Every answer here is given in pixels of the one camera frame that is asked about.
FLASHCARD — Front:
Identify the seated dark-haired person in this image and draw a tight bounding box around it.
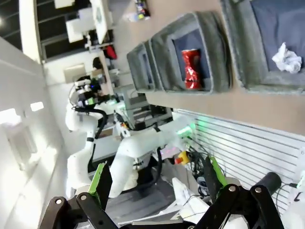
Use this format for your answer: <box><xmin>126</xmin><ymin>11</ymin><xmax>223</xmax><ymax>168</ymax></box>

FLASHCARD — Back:
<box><xmin>92</xmin><ymin>57</ymin><xmax>105</xmax><ymax>72</ymax></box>

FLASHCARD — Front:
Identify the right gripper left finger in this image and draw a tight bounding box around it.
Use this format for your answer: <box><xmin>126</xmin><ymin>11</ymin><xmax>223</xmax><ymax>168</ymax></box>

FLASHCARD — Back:
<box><xmin>47</xmin><ymin>162</ymin><xmax>120</xmax><ymax>229</ymax></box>

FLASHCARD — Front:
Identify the clear pink-label plastic bottle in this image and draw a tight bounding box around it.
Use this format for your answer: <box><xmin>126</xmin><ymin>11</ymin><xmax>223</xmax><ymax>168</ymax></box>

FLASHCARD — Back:
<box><xmin>123</xmin><ymin>11</ymin><xmax>141</xmax><ymax>22</ymax></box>

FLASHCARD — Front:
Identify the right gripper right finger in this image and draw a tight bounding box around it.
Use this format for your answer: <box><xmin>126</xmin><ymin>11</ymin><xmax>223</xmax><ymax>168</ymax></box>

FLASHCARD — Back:
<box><xmin>197</xmin><ymin>156</ymin><xmax>284</xmax><ymax>229</ymax></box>

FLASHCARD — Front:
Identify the black cable bundle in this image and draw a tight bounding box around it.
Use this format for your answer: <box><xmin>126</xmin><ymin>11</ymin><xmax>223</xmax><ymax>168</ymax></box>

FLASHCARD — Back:
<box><xmin>187</xmin><ymin>139</ymin><xmax>216</xmax><ymax>189</ymax></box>

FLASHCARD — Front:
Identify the crushed red drink can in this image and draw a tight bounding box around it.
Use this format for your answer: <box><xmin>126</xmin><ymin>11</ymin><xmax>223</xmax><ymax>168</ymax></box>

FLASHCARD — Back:
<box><xmin>181</xmin><ymin>48</ymin><xmax>205</xmax><ymax>90</ymax></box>

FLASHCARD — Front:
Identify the white tissue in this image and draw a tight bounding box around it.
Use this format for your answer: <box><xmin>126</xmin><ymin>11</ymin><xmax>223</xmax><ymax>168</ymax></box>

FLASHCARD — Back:
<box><xmin>272</xmin><ymin>42</ymin><xmax>303</xmax><ymax>73</ymax></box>

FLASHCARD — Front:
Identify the black left arm hose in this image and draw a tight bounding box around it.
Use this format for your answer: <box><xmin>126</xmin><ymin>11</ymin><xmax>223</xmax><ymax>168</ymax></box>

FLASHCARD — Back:
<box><xmin>87</xmin><ymin>108</ymin><xmax>108</xmax><ymax>167</ymax></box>

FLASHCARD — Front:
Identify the white slatted panel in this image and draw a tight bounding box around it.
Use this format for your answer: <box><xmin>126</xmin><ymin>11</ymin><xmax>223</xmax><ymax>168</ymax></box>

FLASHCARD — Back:
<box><xmin>175</xmin><ymin>108</ymin><xmax>305</xmax><ymax>215</ymax></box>

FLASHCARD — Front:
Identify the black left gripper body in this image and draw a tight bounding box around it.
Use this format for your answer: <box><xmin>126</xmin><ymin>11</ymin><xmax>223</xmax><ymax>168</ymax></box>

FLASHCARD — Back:
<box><xmin>75</xmin><ymin>80</ymin><xmax>96</xmax><ymax>107</ymax></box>

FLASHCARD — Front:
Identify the grey fabric basket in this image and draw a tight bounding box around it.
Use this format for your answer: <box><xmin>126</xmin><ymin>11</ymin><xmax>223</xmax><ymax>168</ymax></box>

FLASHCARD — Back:
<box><xmin>150</xmin><ymin>10</ymin><xmax>233</xmax><ymax>95</ymax></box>
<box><xmin>220</xmin><ymin>0</ymin><xmax>305</xmax><ymax>95</ymax></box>
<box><xmin>126</xmin><ymin>42</ymin><xmax>157</xmax><ymax>93</ymax></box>

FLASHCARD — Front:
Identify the black cylinder handle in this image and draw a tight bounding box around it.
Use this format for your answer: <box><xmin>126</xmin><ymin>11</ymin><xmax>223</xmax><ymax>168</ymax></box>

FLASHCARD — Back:
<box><xmin>254</xmin><ymin>171</ymin><xmax>283</xmax><ymax>193</ymax></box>

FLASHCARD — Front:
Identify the red emergency stop button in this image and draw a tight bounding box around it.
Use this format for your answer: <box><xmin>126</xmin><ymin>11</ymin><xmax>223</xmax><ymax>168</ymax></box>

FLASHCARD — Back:
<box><xmin>174</xmin><ymin>150</ymin><xmax>192</xmax><ymax>166</ymax></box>

